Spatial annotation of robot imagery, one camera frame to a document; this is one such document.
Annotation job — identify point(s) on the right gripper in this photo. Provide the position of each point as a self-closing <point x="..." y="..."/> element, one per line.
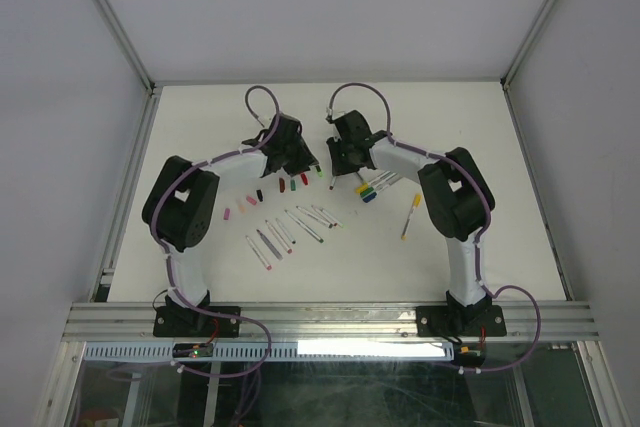
<point x="337" y="167"/>

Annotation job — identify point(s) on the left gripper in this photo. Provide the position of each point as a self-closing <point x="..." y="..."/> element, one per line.
<point x="306" y="159"/>

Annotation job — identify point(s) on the green cap rainbow marker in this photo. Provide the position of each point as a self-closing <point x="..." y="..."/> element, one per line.
<point x="304" y="226"/>

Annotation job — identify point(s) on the black cap whiteboard marker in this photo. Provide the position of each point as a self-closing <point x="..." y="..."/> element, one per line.
<point x="286" y="231"/>

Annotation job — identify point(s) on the pink cap acrylic marker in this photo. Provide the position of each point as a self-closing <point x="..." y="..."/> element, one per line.
<point x="279" y="237"/>

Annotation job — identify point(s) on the magenta cap acrylic marker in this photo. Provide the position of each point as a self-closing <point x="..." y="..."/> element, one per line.
<point x="262" y="258"/>

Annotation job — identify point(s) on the translucent grey highlighter pen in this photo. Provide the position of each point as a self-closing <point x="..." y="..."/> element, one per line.
<point x="276" y="253"/>

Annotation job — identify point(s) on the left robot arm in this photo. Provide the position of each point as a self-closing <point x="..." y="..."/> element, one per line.
<point x="178" y="212"/>

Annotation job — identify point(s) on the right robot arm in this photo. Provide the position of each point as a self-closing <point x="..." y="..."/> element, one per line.
<point x="457" y="197"/>

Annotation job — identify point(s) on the blue cap marker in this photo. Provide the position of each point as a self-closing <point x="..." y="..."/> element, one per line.
<point x="385" y="188"/>

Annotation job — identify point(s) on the yellow cap long marker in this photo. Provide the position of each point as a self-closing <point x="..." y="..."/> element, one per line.
<point x="414" y="206"/>

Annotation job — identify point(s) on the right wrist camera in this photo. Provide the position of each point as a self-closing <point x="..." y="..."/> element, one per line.
<point x="334" y="114"/>

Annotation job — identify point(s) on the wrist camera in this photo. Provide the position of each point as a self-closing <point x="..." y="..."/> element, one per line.
<point x="334" y="114"/>
<point x="265" y="121"/>

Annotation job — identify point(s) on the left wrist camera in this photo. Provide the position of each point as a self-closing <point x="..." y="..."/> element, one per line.
<point x="265" y="121"/>

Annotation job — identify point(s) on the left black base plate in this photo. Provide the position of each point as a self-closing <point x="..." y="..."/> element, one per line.
<point x="174" y="321"/>

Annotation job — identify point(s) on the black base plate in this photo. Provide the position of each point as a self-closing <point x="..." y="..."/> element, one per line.
<point x="174" y="321"/>
<point x="441" y="321"/>

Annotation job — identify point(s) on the grey slotted cable duct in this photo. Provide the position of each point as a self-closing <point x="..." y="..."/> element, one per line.
<point x="302" y="350"/>

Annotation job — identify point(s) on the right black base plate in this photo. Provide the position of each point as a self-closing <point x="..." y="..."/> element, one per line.
<point x="441" y="321"/>

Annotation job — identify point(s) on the aluminium mounting rail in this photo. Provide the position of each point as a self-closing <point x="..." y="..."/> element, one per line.
<point x="561" y="321"/>

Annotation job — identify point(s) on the right aluminium frame post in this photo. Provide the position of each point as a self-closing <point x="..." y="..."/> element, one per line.
<point x="541" y="18"/>

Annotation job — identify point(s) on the aluminium frame post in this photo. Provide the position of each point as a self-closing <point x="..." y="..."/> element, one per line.
<point x="541" y="18"/>
<point x="124" y="43"/>

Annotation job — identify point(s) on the left aluminium frame post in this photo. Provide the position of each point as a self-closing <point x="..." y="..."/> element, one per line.
<point x="124" y="43"/>

